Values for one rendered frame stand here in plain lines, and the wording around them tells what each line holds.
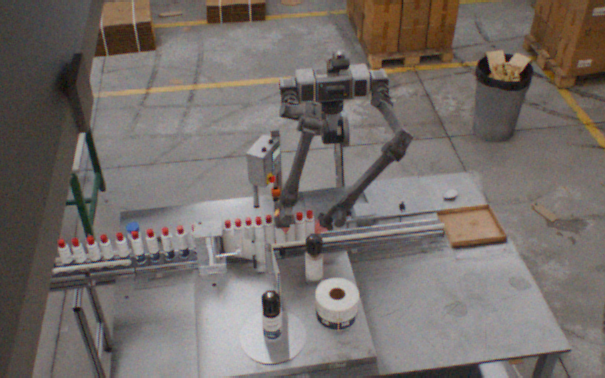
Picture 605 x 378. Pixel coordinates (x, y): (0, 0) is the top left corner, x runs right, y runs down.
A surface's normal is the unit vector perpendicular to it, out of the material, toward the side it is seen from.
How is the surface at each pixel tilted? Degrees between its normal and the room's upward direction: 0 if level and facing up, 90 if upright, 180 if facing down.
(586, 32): 88
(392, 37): 87
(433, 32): 89
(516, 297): 0
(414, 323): 0
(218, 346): 0
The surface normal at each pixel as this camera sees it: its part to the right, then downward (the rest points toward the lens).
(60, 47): 0.80, -0.51
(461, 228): -0.02, -0.76
